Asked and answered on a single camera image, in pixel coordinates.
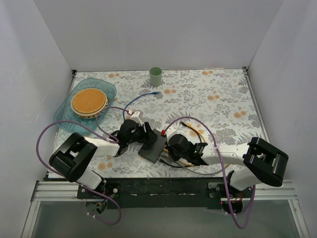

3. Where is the black network switch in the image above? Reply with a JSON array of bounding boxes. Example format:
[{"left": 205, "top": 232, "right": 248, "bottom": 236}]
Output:
[{"left": 138, "top": 129, "right": 166, "bottom": 164}]

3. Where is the yellow ethernet cable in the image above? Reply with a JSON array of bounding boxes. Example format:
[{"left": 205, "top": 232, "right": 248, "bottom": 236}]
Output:
[{"left": 160, "top": 122, "right": 206, "bottom": 166}]

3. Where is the black ethernet cable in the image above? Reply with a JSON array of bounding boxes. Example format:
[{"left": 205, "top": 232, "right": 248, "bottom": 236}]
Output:
[{"left": 158, "top": 121, "right": 209, "bottom": 168}]

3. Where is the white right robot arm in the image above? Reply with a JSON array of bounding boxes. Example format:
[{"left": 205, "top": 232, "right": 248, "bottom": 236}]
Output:
[{"left": 167, "top": 132, "right": 289, "bottom": 197}]

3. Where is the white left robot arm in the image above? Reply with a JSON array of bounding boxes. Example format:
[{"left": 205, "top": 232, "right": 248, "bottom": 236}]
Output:
[{"left": 49, "top": 119, "right": 165, "bottom": 198}]

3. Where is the floral table mat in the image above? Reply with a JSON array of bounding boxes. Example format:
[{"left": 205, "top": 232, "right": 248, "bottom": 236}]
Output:
[{"left": 48, "top": 68, "right": 269, "bottom": 179}]

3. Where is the orange woven plate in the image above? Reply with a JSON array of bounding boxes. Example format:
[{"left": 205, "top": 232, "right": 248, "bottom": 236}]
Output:
[{"left": 70, "top": 88, "right": 109, "bottom": 119}]

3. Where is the green plastic cup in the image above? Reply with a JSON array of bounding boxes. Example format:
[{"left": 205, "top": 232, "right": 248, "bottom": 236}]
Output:
[{"left": 149, "top": 66, "right": 162, "bottom": 87}]

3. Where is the teal plastic tray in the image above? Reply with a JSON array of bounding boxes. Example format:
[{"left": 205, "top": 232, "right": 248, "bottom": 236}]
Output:
[{"left": 53, "top": 78, "right": 116, "bottom": 135}]

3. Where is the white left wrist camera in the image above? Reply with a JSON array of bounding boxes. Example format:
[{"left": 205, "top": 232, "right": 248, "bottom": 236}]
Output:
[{"left": 130, "top": 111, "right": 143, "bottom": 125}]

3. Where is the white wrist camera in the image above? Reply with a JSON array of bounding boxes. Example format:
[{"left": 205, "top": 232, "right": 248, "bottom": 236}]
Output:
[
  {"left": 130, "top": 111, "right": 143, "bottom": 125},
  {"left": 161, "top": 127, "right": 177, "bottom": 140}
]

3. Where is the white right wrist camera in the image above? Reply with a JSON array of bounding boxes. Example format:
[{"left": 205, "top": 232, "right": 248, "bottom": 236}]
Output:
[{"left": 161, "top": 127, "right": 177, "bottom": 140}]

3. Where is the blue ethernet cable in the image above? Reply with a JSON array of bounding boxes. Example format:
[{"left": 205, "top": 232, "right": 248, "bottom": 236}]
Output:
[{"left": 123, "top": 91, "right": 161, "bottom": 119}]

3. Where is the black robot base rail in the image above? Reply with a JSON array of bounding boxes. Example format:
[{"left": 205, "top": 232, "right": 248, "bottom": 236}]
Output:
[{"left": 76, "top": 173, "right": 248, "bottom": 211}]

